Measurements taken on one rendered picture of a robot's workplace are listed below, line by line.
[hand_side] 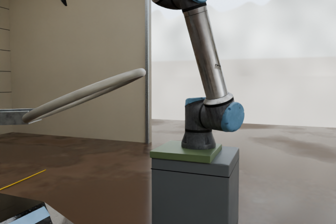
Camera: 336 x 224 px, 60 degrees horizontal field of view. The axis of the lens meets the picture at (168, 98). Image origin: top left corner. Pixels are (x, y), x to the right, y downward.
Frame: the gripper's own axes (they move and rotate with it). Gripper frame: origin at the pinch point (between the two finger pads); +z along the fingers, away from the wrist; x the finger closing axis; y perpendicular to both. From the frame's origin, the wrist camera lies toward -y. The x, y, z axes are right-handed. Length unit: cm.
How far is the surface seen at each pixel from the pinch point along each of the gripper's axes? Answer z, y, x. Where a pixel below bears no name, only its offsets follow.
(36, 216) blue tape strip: 60, -33, 17
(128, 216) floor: 139, 35, 175
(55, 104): 29.8, -15.9, 4.3
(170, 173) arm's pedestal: 80, 28, 41
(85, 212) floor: 124, 6, 201
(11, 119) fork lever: 28, -27, 32
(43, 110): 29.9, -19.2, 7.7
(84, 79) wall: -30, 161, 543
